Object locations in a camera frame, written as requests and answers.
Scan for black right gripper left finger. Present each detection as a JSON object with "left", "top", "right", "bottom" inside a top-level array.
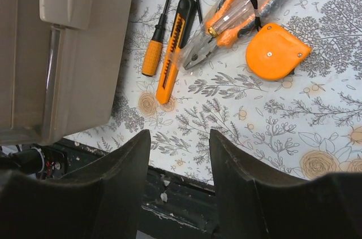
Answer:
[{"left": 1, "top": 130, "right": 150, "bottom": 238}]

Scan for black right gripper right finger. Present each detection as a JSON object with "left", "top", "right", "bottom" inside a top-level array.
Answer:
[{"left": 209, "top": 129, "right": 361, "bottom": 238}]

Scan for taupe plastic tool box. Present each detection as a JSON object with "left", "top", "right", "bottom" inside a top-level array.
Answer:
[{"left": 1, "top": 0, "right": 131, "bottom": 145}]

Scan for floral table mat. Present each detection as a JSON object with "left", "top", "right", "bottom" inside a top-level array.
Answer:
[{"left": 69, "top": 0, "right": 361, "bottom": 184}]

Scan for orange tape measure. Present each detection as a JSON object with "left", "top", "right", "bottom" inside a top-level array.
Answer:
[{"left": 245, "top": 23, "right": 312, "bottom": 81}]

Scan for orange utility knife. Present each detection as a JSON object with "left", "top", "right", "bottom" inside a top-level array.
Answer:
[{"left": 156, "top": 0, "right": 197, "bottom": 105}]

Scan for orange handled pliers in bag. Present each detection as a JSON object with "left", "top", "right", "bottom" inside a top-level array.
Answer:
[{"left": 174, "top": 0, "right": 286, "bottom": 71}]

